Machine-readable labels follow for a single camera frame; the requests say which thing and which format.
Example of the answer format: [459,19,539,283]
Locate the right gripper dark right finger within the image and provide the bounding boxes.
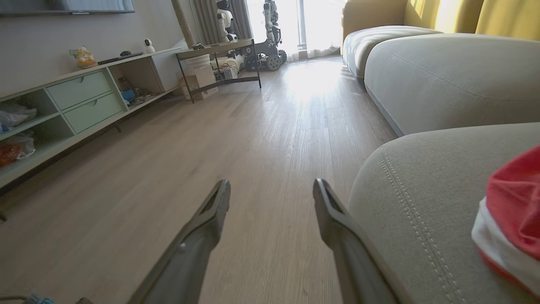
[313,178,414,304]

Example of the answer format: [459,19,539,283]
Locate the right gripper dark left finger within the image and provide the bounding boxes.
[127,179,232,304]

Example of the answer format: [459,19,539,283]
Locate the red and white garment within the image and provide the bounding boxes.
[471,145,540,298]

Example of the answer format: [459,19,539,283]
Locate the pale green cabinet drawer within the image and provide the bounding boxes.
[46,71,113,111]
[62,92,124,134]

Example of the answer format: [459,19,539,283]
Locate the blue items on shelf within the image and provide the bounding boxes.
[117,76,136,103]

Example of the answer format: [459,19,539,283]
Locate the cardboard box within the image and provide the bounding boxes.
[182,65,219,101]

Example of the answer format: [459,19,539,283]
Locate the long white TV cabinet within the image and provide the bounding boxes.
[0,47,183,191]

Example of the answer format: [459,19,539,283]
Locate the white bucket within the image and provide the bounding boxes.
[185,54,211,71]

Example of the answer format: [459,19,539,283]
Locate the white sheer curtain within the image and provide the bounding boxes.
[291,0,347,60]

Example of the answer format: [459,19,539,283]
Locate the plastic bag with orange contents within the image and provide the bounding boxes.
[0,136,36,167]

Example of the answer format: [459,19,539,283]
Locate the black flat remote bar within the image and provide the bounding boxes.
[97,52,144,65]

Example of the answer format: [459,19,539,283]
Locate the clear plastic bag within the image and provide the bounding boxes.
[0,105,38,134]

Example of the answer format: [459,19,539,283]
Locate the colourful toy figure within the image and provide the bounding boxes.
[69,46,98,70]

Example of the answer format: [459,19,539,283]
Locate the dark wheeled robot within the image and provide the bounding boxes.
[244,0,288,72]

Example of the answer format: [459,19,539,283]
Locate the tan fabric curtain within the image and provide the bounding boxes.
[342,0,408,43]

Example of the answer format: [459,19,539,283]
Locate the white humanoid robot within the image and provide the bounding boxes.
[216,0,239,43]

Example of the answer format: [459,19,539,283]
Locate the grey curtain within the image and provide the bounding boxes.
[190,0,254,45]

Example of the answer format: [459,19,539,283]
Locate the yellow curtain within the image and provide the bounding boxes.
[404,0,540,41]

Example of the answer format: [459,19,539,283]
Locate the metal frame side table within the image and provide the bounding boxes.
[176,38,262,103]

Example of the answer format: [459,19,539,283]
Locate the beige rope post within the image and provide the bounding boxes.
[171,0,197,49]

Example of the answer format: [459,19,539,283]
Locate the wall television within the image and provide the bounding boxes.
[0,0,135,16]

